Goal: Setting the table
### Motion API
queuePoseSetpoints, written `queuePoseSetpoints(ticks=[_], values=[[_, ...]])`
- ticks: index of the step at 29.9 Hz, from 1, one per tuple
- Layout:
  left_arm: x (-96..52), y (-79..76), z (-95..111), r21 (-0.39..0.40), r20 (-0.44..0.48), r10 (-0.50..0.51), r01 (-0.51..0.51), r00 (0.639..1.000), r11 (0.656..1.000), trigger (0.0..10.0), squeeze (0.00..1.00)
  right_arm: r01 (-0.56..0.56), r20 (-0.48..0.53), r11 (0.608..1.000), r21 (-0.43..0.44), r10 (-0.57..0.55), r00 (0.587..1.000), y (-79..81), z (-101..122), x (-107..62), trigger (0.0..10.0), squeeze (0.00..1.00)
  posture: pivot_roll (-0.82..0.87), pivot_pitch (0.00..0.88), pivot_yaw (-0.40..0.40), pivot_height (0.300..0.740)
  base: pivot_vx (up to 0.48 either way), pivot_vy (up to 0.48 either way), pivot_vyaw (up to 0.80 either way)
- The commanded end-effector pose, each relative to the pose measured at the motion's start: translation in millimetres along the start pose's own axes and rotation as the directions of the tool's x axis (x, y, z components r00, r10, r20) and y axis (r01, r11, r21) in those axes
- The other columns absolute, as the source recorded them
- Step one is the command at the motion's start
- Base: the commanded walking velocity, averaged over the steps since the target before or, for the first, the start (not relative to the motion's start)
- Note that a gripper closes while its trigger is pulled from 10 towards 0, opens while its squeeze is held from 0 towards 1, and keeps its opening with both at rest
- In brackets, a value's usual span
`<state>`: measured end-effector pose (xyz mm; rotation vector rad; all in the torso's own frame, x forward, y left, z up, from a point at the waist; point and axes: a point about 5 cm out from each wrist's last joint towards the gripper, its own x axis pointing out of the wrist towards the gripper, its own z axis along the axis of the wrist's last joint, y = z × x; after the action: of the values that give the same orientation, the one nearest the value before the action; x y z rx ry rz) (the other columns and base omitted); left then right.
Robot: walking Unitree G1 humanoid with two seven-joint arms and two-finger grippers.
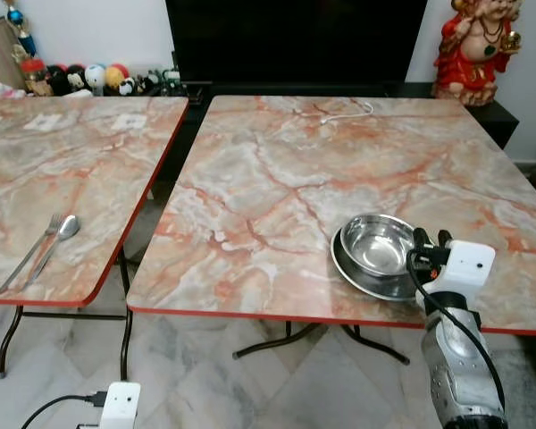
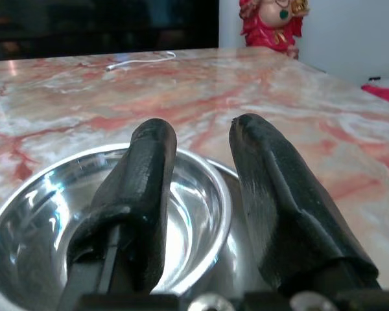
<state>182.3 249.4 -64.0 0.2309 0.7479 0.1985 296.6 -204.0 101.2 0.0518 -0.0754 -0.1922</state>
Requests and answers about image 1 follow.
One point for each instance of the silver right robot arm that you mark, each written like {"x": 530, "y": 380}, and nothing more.
{"x": 460, "y": 366}

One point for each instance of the large marble folding table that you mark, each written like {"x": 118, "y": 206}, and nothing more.
{"x": 286, "y": 206}

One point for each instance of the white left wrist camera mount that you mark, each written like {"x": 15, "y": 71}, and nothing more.
{"x": 121, "y": 407}

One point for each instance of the blue hanging ornament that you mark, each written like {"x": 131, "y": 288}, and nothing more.
{"x": 20, "y": 27}

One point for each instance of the steel spoon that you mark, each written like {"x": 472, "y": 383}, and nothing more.
{"x": 67, "y": 227}

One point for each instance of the steel bowl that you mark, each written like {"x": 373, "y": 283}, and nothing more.
{"x": 375, "y": 246}

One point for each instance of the small marble folding table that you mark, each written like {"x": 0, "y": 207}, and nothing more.
{"x": 62, "y": 170}

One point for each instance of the black television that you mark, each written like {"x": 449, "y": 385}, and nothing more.
{"x": 295, "y": 40}

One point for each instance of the red laughing figurine statue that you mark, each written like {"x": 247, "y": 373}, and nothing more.
{"x": 469, "y": 63}

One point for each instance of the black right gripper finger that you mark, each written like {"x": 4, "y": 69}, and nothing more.
{"x": 444, "y": 239}
{"x": 422, "y": 239}

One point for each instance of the small panda plush toy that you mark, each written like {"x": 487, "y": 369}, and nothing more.
{"x": 126, "y": 88}

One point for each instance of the steel fork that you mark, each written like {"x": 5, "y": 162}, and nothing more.
{"x": 31, "y": 252}

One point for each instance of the black plush toy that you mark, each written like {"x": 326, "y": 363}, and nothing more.
{"x": 61, "y": 80}

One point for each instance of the white blue plush ball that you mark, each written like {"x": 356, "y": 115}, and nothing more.
{"x": 95, "y": 76}

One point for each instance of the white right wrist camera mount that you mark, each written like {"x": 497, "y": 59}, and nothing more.
{"x": 464, "y": 268}

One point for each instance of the red capped toy figure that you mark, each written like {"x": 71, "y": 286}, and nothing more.
{"x": 36, "y": 79}

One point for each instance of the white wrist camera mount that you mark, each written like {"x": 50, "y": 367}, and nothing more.
{"x": 464, "y": 268}
{"x": 121, "y": 407}

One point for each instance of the steel plate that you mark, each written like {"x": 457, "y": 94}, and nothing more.
{"x": 371, "y": 286}

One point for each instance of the orange yellow plush ball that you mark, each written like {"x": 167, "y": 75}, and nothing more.
{"x": 116, "y": 73}

